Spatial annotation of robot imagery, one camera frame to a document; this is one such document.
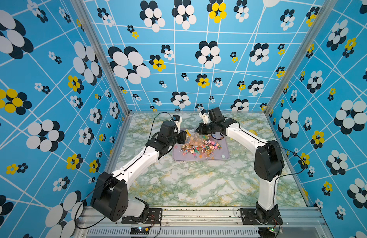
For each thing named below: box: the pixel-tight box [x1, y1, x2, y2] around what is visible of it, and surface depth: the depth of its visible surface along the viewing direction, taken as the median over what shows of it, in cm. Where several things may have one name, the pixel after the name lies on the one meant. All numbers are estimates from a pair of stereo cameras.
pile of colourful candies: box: [179, 134, 223, 160], surface depth 98 cm
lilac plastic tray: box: [172, 134, 230, 162], surface depth 97 cm
